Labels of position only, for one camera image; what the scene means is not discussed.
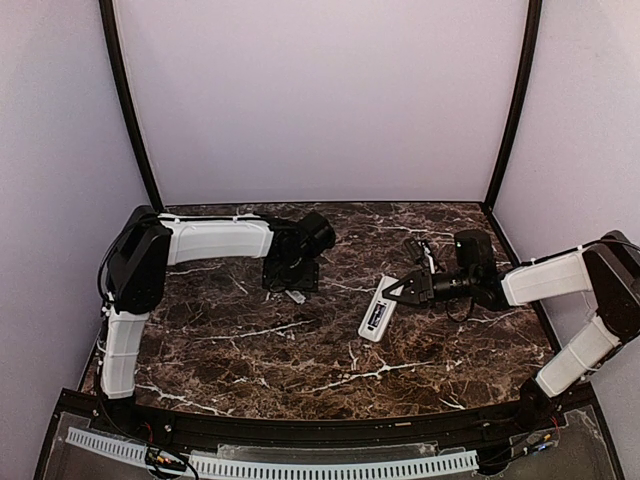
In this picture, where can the black front rail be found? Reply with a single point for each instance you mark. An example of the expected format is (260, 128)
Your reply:
(476, 427)

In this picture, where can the left grey cable duct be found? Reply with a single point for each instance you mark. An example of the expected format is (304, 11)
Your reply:
(108, 446)

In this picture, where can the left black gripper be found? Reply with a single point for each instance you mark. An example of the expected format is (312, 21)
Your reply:
(291, 279)

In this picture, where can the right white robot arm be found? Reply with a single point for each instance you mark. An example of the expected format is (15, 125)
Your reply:
(608, 267)

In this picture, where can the blue purple AAA battery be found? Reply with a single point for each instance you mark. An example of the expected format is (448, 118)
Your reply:
(377, 315)

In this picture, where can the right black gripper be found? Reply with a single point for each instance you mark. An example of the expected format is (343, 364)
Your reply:
(425, 286)

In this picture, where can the right black frame post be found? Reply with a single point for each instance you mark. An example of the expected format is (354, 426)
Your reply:
(521, 83)

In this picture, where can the black frame post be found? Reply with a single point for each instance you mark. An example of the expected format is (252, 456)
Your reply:
(521, 83)
(128, 109)

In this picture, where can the white remote control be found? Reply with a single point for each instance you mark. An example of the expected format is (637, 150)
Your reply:
(365, 330)

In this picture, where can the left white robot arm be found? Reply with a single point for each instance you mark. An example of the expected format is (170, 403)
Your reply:
(131, 277)

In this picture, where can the left black frame post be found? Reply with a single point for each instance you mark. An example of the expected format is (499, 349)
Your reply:
(128, 109)

